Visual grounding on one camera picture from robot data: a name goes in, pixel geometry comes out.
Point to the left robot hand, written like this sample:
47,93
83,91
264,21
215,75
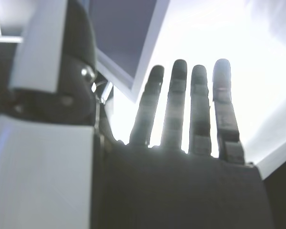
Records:
176,190

